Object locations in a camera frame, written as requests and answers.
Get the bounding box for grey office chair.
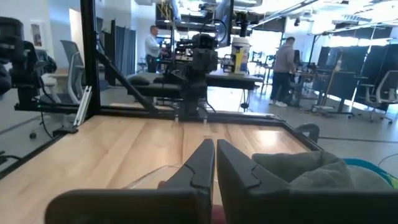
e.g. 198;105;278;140
46;39;85;105

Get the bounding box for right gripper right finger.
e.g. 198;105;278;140
216;139;398;224

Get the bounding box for black aluminium table frame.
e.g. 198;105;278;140
0;0;321;180

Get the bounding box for black partition panels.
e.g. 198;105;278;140
320;43;398;103

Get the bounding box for computer monitor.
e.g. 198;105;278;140
214;0;234;47

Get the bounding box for mop stick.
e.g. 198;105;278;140
322;58;343;107

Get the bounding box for person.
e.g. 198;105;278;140
269;36;297;108
144;24;163;74

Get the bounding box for black desk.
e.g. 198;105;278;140
127;70;265;99

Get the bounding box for black bracket handle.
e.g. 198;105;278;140
294;123;321;144

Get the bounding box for white wipes canister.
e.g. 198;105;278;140
231;37;250;75

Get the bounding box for green bucket hat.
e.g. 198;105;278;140
251;151;354;190

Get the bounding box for blue plastic tray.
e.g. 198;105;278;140
343;157;398;189

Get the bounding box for clear plastic container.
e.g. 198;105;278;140
124;164;187;190

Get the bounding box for framed wall picture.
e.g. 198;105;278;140
30;22;44;48

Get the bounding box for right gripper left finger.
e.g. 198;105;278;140
44;138;216;224

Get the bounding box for white office chair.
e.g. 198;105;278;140
357;70;398;125

